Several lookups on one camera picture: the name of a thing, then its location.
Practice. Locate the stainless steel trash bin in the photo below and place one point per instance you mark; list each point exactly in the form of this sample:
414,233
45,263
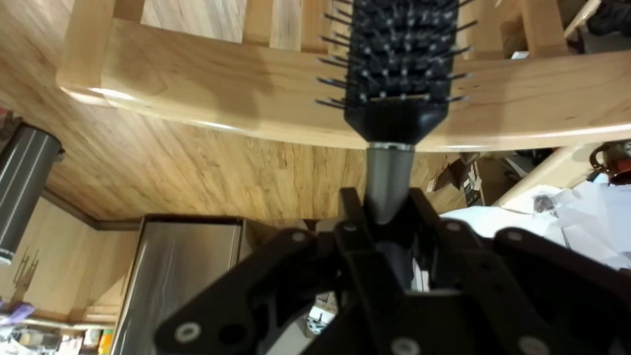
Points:
175,261

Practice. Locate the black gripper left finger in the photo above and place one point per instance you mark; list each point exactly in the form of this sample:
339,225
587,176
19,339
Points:
362,263

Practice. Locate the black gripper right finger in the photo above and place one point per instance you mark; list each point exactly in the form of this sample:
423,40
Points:
512,294

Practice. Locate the grey cylindrical bin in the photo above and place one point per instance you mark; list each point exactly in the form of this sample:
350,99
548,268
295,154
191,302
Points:
25,168

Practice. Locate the wooden chair near bag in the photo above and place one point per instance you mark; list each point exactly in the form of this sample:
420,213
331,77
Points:
287,95

